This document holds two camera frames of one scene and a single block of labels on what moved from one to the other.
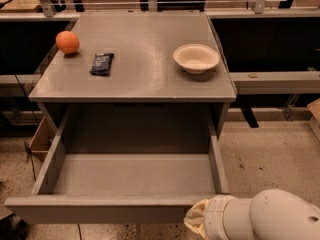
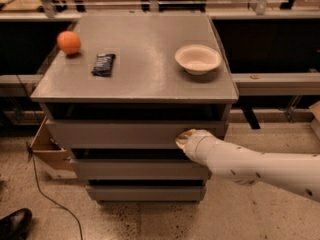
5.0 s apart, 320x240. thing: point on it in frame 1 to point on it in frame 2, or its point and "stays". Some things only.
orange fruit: (67, 42) stays
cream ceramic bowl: (196, 58) stays
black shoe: (14, 228) stays
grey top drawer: (120, 188) to (124, 134)
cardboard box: (42, 140) stays
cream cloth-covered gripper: (213, 217) to (194, 143)
